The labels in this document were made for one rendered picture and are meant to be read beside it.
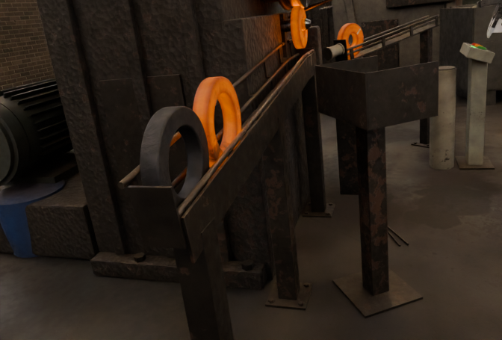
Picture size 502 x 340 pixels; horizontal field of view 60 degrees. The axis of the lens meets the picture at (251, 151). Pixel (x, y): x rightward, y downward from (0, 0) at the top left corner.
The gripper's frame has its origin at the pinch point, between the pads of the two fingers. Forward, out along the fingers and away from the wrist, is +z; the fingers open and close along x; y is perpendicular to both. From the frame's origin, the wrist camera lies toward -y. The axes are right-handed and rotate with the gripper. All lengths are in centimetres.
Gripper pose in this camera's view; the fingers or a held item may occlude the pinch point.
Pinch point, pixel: (487, 34)
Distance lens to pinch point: 235.2
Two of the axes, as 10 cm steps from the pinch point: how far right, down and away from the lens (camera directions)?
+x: 2.9, -3.2, 9.0
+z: -2.1, 9.0, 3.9
